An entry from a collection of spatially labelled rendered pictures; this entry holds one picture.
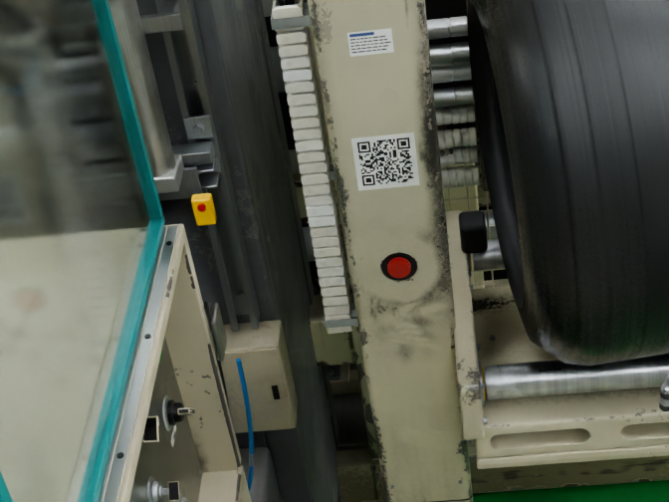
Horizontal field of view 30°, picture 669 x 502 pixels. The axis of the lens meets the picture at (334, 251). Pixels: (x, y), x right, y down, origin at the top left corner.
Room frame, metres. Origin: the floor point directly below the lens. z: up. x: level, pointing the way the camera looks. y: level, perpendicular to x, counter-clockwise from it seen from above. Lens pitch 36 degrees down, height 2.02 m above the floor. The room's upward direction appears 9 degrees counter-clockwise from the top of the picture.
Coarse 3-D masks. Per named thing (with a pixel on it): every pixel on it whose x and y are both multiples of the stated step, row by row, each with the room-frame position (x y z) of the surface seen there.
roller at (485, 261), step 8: (488, 240) 1.49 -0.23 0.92; (496, 240) 1.49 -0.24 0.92; (488, 248) 1.47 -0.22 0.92; (496, 248) 1.47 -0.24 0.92; (480, 256) 1.47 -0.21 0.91; (488, 256) 1.47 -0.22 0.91; (496, 256) 1.46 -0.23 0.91; (480, 264) 1.46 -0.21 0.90; (488, 264) 1.46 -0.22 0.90; (496, 264) 1.46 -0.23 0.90
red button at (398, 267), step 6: (396, 258) 1.28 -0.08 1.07; (402, 258) 1.28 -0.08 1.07; (390, 264) 1.27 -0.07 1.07; (396, 264) 1.27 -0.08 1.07; (402, 264) 1.27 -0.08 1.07; (408, 264) 1.27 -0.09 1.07; (390, 270) 1.27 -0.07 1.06; (396, 270) 1.27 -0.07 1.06; (402, 270) 1.27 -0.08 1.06; (408, 270) 1.27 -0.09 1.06; (396, 276) 1.27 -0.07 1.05; (402, 276) 1.27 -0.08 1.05
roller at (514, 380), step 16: (496, 368) 1.21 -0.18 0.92; (512, 368) 1.21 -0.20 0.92; (528, 368) 1.20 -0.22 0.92; (544, 368) 1.20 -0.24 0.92; (560, 368) 1.19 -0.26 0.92; (576, 368) 1.19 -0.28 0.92; (592, 368) 1.18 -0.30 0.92; (608, 368) 1.18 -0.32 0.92; (624, 368) 1.18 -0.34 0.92; (640, 368) 1.17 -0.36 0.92; (656, 368) 1.17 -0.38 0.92; (496, 384) 1.19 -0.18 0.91; (512, 384) 1.19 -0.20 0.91; (528, 384) 1.18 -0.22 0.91; (544, 384) 1.18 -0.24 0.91; (560, 384) 1.18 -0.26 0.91; (576, 384) 1.17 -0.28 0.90; (592, 384) 1.17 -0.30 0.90; (608, 384) 1.17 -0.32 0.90; (624, 384) 1.17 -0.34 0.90; (640, 384) 1.16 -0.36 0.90; (656, 384) 1.16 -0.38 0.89
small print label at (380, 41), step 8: (352, 32) 1.28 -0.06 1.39; (360, 32) 1.28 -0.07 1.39; (368, 32) 1.28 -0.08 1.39; (376, 32) 1.27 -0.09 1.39; (384, 32) 1.27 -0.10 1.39; (352, 40) 1.28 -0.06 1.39; (360, 40) 1.28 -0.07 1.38; (368, 40) 1.28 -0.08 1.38; (376, 40) 1.27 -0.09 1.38; (384, 40) 1.27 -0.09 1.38; (392, 40) 1.27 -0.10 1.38; (352, 48) 1.28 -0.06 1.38; (360, 48) 1.28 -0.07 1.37; (368, 48) 1.28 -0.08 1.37; (376, 48) 1.28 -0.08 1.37; (384, 48) 1.27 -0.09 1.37; (392, 48) 1.27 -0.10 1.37; (352, 56) 1.28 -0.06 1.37
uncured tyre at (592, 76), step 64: (512, 0) 1.25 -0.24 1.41; (576, 0) 1.21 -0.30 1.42; (640, 0) 1.20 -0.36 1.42; (512, 64) 1.19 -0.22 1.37; (576, 64) 1.15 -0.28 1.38; (640, 64) 1.14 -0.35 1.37; (512, 128) 1.16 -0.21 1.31; (576, 128) 1.11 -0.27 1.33; (640, 128) 1.10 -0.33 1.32; (512, 192) 1.50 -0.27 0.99; (576, 192) 1.08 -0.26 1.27; (640, 192) 1.07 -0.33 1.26; (512, 256) 1.37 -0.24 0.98; (576, 256) 1.06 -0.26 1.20; (640, 256) 1.05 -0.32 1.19; (576, 320) 1.07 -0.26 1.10; (640, 320) 1.06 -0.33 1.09
